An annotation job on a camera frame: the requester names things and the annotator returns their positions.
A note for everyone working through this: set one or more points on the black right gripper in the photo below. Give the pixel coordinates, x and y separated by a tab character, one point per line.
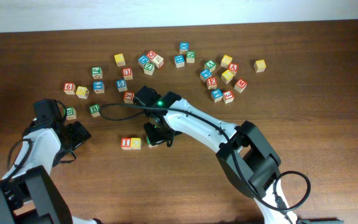
153	137

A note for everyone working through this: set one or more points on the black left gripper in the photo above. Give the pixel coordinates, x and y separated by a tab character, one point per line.
78	134

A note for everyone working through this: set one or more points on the green R block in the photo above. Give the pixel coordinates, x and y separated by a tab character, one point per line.
150	145

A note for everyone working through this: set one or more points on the yellow block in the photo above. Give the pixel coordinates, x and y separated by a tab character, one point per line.
82	92
259	66
225	61
227	76
136	143
120	60

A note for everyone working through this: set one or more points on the red 6 I block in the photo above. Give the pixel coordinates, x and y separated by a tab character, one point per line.
69	88

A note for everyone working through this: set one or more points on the red A block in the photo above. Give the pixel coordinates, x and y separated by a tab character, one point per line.
233	68

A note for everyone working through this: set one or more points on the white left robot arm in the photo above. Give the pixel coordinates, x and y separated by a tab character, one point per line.
27	193

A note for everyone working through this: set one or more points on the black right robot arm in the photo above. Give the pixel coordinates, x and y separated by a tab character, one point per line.
246	157

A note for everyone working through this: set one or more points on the green B block left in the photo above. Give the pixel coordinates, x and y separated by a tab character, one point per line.
70	113

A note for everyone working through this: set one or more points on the green b block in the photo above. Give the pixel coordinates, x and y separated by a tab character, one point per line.
70	113
94	110

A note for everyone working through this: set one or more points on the green B block right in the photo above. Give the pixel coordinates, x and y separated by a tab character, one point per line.
94	110

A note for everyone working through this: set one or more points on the red K block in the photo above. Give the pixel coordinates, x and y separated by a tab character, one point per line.
129	97

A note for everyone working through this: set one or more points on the blue I block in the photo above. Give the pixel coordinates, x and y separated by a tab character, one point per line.
98	87

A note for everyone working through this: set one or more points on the blue 5 block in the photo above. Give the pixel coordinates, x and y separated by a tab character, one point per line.
121	85

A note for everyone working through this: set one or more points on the green Z block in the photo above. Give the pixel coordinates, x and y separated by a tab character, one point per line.
149	68

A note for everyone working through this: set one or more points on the red U block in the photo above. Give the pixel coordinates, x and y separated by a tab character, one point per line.
127	73

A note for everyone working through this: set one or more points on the green J block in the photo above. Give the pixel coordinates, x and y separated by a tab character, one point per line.
97	72

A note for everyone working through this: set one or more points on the blue T umbrella block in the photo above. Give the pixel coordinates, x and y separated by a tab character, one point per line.
216	95

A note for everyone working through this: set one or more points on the blue D block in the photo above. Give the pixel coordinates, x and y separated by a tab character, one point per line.
142	60

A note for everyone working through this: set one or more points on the red E block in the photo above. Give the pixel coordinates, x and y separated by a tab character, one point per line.
211	83

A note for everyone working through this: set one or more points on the blue H block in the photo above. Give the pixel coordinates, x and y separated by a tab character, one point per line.
179	61

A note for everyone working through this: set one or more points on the blue P block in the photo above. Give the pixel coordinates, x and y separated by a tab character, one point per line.
205	74

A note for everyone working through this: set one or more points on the red 3 block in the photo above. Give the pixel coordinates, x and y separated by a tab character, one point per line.
228	96

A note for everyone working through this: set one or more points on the green V block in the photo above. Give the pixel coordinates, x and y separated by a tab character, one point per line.
210	65

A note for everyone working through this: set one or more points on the blue X block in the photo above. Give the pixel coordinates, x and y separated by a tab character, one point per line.
184	47

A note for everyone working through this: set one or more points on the red M block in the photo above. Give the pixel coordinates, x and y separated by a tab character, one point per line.
240	85

